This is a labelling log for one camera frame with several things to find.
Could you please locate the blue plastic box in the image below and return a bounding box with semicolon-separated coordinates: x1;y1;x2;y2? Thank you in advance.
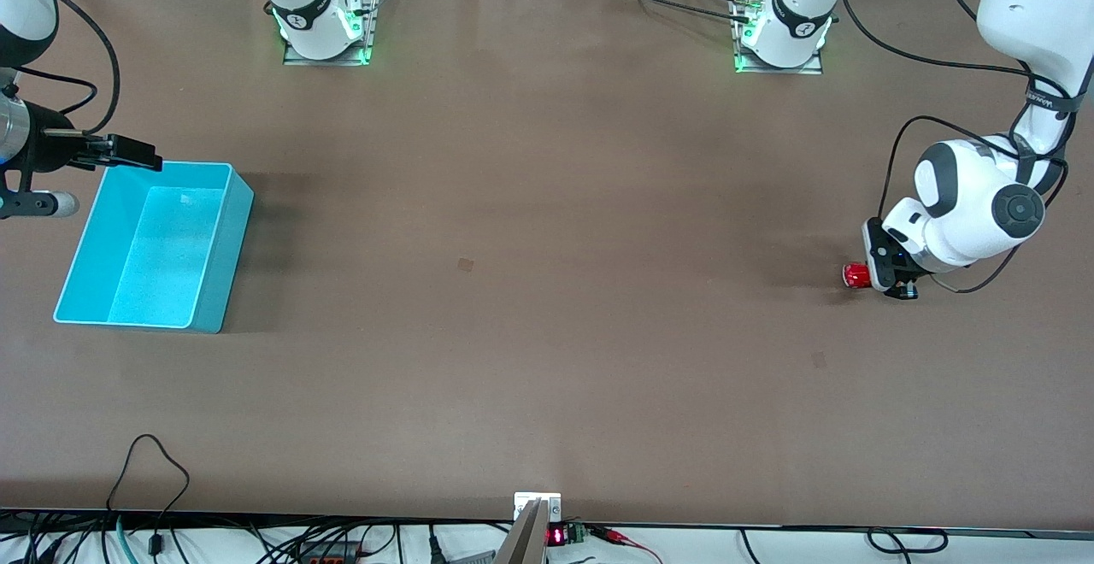
53;158;255;334

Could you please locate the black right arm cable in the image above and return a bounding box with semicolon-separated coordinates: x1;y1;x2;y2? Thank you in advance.
0;0;121;199

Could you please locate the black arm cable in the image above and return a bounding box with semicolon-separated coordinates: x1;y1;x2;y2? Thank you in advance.
0;0;121;199
836;0;1094;296

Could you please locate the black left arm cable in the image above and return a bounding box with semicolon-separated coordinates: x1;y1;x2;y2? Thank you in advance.
836;0;1094;296

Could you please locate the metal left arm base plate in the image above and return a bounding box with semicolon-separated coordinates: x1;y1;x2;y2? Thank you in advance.
732;0;825;77

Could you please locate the black coiled cable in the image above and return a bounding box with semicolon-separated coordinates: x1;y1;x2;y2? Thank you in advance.
867;527;950;555

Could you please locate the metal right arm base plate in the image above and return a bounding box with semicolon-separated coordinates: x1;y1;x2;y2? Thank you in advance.
282;0;382;67

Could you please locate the thin black looping cable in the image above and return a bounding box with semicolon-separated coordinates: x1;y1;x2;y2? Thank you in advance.
106;434;191;558

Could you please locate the red clip lead wire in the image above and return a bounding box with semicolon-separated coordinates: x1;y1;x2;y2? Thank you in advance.
588;526;664;564

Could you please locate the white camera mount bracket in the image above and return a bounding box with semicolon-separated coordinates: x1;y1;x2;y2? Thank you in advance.
514;492;562;523

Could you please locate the grey camera mount bar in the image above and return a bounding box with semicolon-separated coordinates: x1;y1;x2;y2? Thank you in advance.
493;499;549;564

